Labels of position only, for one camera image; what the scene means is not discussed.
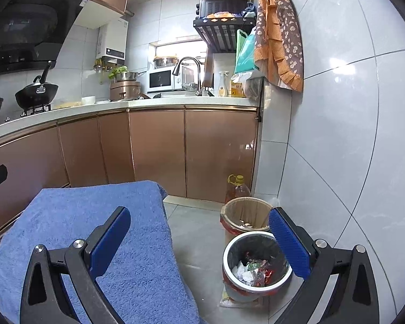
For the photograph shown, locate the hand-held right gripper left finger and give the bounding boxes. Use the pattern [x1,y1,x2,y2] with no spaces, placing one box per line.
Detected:
[19,206,131,324]

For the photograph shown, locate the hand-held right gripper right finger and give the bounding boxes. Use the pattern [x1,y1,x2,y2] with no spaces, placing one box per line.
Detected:
[268,207,380,324]

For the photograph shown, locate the red cartoon snack wrapper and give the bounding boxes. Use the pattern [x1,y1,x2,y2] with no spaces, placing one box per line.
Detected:
[256,260,275,279]

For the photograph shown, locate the white bin with black liner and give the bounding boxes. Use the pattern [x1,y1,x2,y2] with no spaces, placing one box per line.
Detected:
[222,231,293,294]

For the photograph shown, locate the blue towel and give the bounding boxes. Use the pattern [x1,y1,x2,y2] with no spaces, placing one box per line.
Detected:
[0,180,203,324]

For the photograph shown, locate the beige lined bucket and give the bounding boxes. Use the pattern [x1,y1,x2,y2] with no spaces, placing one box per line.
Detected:
[220,197,275,235]

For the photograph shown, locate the cooking oil bottle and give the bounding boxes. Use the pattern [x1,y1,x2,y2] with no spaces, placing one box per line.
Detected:
[225,174,251,205]

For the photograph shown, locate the gas stove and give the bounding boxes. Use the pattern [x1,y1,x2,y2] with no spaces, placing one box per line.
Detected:
[0,104,53,119]

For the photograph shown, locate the clear plastic bag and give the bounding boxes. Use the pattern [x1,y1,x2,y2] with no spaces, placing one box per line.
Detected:
[219,282,267,308]

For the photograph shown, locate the black wok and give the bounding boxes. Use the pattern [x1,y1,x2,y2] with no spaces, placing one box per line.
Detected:
[15,61,59,109]

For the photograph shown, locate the copper base cabinets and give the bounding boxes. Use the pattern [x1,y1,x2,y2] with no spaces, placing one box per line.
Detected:
[0,106,260,244]

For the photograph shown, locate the copper multi cooker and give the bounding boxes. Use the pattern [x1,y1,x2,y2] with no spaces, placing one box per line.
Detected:
[110,80,141,101]

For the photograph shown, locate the black range hood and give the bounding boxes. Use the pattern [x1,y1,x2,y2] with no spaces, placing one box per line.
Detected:
[0,0,88,75]

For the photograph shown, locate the green leafy vegetable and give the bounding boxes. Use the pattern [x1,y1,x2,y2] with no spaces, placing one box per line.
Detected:
[108,66,128,80]

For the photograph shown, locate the white plastic bag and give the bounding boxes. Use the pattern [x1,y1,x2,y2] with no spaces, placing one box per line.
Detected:
[243,71,265,100]

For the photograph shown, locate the yellow bottle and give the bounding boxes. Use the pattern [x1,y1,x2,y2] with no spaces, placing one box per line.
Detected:
[230,74,245,98]

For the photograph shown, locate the clear spray bottle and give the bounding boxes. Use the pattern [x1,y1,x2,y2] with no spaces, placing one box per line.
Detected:
[218,71,229,97]

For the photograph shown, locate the white microwave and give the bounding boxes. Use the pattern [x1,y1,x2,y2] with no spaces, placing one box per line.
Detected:
[146,67,196,93]

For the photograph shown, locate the white water heater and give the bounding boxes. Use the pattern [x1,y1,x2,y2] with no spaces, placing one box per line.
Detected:
[96,19,128,65]

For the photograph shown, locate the lidded steel bowl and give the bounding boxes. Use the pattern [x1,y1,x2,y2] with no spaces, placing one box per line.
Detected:
[153,55,179,69]

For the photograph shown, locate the teal plastic bag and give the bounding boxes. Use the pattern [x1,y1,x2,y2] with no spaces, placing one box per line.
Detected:
[234,34,257,75]

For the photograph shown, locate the steel kitchen faucet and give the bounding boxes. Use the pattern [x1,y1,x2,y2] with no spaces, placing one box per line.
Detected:
[172,57,214,97]

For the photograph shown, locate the orange brown floral apron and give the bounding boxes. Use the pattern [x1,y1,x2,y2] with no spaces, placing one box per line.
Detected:
[254,0,304,92]

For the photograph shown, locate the window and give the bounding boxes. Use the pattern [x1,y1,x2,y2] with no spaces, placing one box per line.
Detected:
[150,40,208,71]

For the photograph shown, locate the black storage rack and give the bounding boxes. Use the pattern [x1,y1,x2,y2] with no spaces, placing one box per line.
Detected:
[193,0,257,86]

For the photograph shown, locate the steel pot with handle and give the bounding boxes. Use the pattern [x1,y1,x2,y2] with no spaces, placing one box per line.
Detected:
[116,71,147,82]

